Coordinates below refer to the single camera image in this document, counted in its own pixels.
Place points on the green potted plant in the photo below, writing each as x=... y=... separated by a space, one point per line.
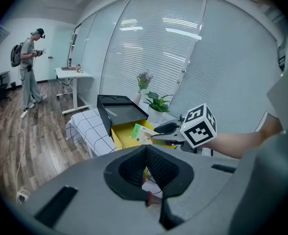
x=158 y=103

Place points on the long white power strip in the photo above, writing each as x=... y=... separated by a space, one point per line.
x=24 y=114

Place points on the yellow box with black lid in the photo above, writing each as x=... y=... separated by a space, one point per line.
x=121 y=111

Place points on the round black table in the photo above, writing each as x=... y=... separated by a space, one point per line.
x=2 y=73

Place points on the black waste bin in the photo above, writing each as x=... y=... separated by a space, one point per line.
x=13 y=84

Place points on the green white packet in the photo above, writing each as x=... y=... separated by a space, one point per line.
x=142 y=133

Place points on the small pink object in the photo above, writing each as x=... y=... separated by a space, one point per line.
x=79 y=70

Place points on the person's right forearm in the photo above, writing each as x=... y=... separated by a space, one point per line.
x=236 y=143

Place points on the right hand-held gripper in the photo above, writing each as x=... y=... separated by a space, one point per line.
x=200 y=131

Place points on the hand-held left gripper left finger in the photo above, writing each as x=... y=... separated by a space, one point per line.
x=131 y=170

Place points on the table with white grid tablecloth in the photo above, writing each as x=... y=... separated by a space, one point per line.
x=90 y=131

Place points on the person's flower print shirt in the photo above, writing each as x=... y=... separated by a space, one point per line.
x=285 y=99

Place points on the white standing desk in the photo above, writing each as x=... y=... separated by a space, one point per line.
x=73 y=75

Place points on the white air duct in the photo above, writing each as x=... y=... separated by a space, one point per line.
x=0 y=35

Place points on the purple flowers in pink vase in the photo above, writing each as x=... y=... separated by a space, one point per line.
x=143 y=79

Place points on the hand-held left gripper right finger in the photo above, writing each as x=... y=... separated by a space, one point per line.
x=163 y=170

